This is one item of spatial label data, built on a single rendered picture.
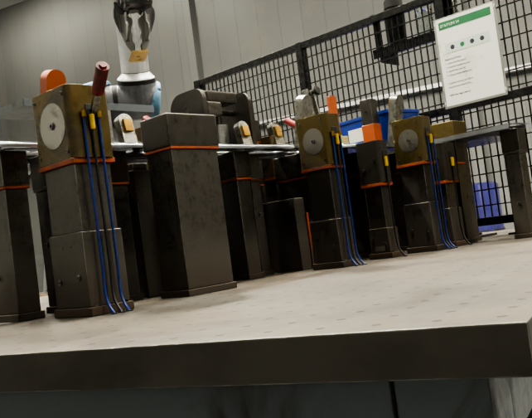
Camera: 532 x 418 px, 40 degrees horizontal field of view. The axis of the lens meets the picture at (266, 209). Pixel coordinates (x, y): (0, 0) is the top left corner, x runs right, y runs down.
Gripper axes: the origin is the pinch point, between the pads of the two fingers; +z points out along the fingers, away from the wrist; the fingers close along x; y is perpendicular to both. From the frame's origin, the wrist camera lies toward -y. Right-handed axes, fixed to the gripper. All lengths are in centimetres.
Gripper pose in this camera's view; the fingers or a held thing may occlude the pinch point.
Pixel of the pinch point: (137, 48)
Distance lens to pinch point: 176.2
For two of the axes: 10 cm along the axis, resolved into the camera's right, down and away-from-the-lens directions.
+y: 2.8, -0.6, -9.6
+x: 9.5, -1.0, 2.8
